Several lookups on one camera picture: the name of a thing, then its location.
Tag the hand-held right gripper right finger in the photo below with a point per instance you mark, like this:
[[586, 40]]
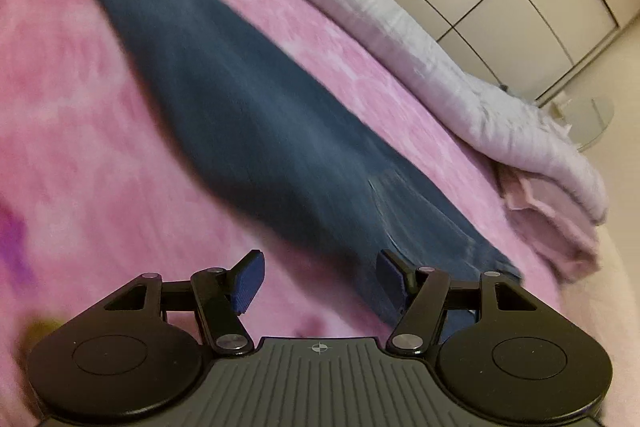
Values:
[[392, 274]]

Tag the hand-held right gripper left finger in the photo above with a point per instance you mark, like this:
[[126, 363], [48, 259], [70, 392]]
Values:
[[247, 279]]

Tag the blue denim jeans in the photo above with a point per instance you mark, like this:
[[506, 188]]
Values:
[[225, 107]]

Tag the pink folded sheet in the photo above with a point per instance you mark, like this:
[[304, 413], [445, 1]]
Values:
[[555, 227]]

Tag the white striped duvet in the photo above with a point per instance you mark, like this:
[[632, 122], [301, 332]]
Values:
[[400, 32]]

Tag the pink floral blanket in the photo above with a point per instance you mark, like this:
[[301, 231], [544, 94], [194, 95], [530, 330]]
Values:
[[75, 107]]

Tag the round glass side table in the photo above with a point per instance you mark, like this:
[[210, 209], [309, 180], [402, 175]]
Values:
[[590, 119]]

